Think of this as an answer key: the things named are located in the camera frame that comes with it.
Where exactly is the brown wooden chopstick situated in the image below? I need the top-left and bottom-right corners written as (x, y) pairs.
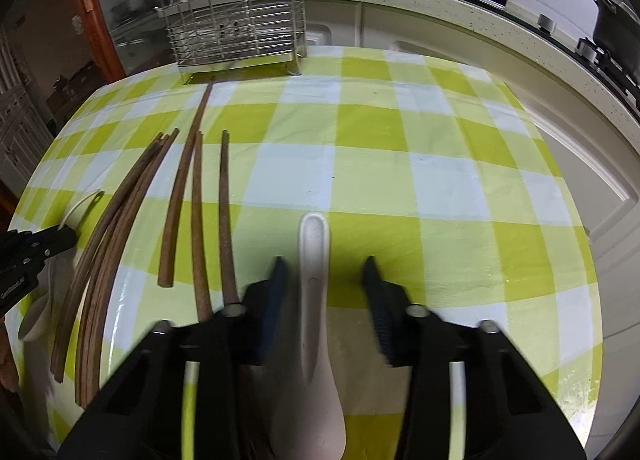
top-left (218, 130), bottom-right (240, 305)
top-left (74, 134), bottom-right (172, 406)
top-left (191, 131), bottom-right (213, 323)
top-left (79, 127), bottom-right (181, 408)
top-left (49, 132), bottom-right (165, 383)
top-left (157, 80), bottom-right (214, 288)

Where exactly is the white ceramic spoon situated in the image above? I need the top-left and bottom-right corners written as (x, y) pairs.
top-left (270, 212), bottom-right (346, 459)

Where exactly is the green checkered tablecloth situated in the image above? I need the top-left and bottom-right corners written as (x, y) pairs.
top-left (11, 46), bottom-right (602, 459)

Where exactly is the gas stove top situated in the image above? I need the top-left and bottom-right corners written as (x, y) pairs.
top-left (536, 14), bottom-right (639, 120)

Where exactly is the black cooking pot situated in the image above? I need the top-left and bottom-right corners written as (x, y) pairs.
top-left (592, 0), bottom-right (639, 75)

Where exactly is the metal wire utensil caddy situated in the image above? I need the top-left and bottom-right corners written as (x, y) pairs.
top-left (156, 0), bottom-right (307, 79)

